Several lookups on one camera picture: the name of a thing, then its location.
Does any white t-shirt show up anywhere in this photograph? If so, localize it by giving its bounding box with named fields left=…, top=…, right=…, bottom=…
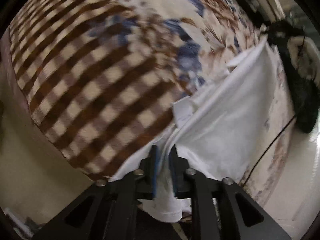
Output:
left=109, top=36, right=282, bottom=223

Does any floral checked fleece blanket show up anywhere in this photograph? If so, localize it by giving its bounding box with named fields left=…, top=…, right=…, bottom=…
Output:
left=1, top=0, right=294, bottom=206

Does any black cable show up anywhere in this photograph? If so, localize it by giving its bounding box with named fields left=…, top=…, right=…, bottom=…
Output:
left=241, top=36, right=307, bottom=186

